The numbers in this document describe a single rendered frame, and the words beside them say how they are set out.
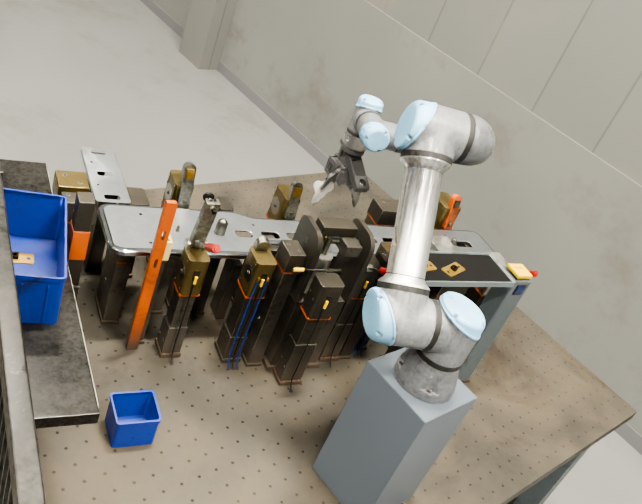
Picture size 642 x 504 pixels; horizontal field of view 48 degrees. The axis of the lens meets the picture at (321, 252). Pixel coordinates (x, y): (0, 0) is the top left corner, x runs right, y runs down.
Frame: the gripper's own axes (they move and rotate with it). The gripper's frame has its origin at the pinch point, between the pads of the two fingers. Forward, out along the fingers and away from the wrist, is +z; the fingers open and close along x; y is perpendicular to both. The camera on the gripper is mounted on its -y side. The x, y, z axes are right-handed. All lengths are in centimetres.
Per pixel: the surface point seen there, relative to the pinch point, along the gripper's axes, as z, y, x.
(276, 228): 11.3, 3.6, 14.4
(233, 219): 11.1, 7.1, 27.6
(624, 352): 75, 3, -199
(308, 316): 15.4, -32.2, 17.1
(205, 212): -7, -17, 48
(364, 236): -5.1, -22.3, 2.4
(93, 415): 10, -65, 80
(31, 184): 8, 13, 84
